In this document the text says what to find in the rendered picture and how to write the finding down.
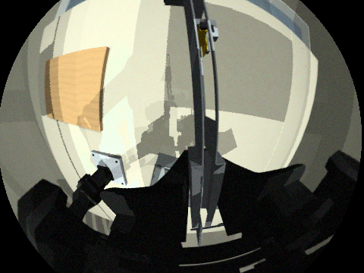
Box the wooden board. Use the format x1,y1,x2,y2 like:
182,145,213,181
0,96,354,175
45,46,110,131

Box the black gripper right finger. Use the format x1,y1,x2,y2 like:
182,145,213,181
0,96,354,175
218,158,306,236

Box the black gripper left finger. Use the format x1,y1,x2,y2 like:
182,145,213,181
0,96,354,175
100,149,189,242

